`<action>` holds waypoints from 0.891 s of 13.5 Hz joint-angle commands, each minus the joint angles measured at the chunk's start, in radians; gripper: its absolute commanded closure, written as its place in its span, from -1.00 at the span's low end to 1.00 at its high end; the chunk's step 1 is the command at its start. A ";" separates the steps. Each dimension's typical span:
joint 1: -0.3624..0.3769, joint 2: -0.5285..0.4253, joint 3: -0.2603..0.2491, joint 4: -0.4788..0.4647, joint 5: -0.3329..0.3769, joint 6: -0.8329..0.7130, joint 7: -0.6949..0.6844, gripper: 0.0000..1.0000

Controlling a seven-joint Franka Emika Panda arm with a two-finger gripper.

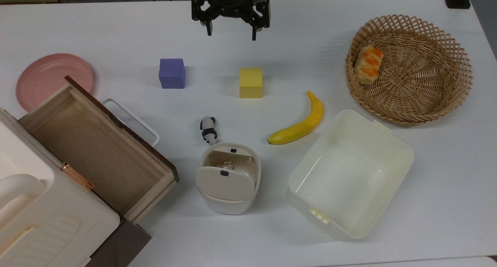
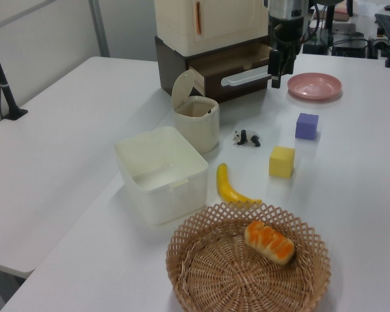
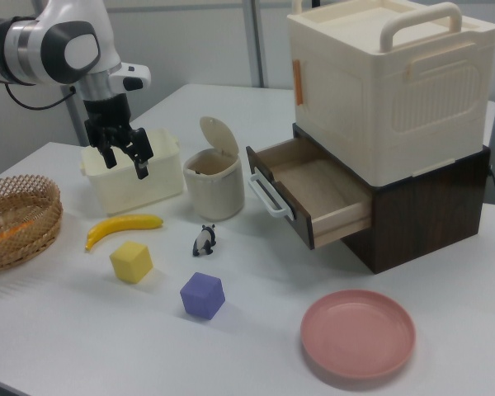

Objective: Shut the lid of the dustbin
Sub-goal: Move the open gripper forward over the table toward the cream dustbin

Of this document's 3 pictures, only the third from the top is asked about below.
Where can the cream plastic storage box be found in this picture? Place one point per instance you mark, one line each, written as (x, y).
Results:
(387, 107)

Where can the yellow toy banana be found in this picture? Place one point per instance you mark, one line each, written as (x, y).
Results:
(123, 226)

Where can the beige round dustbin body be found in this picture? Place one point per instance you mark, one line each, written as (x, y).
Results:
(218, 194)

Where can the purple foam cube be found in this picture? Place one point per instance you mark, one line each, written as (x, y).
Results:
(201, 297)

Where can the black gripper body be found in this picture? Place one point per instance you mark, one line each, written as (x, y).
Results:
(107, 111)

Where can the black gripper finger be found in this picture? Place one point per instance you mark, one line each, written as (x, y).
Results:
(107, 148)
(142, 150)

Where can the beige round dustbin lid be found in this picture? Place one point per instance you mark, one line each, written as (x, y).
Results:
(219, 134)

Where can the grey metal partition post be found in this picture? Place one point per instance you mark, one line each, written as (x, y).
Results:
(257, 41)

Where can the black white panda figurine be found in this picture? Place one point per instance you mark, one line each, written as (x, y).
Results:
(204, 241)

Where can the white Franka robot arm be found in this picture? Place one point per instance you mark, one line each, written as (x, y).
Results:
(82, 49)

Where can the pink round plate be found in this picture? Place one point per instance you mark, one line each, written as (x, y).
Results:
(356, 334)

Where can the woven wicker basket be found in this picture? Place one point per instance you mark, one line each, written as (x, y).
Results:
(20, 231)

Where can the yellow foam cube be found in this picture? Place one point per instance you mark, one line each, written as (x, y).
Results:
(130, 264)

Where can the dark brown wooden cabinet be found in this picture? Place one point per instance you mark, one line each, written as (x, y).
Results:
(429, 214)

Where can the white rectangular plastic bin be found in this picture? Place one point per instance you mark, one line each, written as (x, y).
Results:
(128, 185)

